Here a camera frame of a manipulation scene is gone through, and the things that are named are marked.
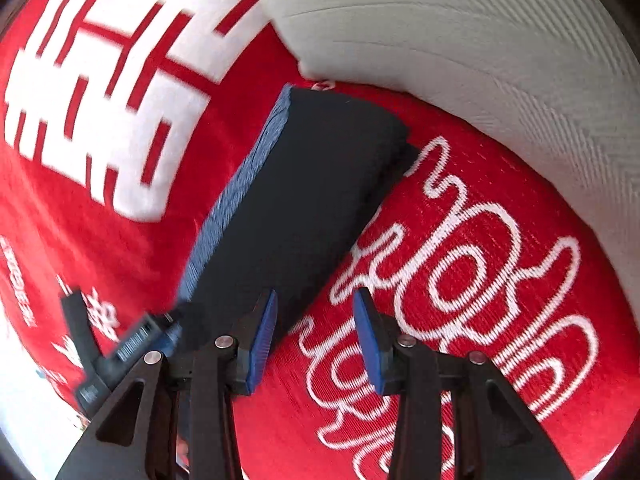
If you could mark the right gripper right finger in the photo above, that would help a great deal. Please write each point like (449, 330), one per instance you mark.
(495, 434)

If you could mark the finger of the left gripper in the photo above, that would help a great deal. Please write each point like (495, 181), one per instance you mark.
(152, 333)
(78, 324)

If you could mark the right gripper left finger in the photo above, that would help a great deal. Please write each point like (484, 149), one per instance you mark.
(177, 421)

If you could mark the black pants with blue trim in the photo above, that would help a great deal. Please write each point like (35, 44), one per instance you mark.
(322, 165)

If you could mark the red bedspread with white characters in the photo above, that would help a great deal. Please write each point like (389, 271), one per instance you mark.
(122, 121)

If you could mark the beige pillow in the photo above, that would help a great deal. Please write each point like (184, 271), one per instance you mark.
(555, 81)

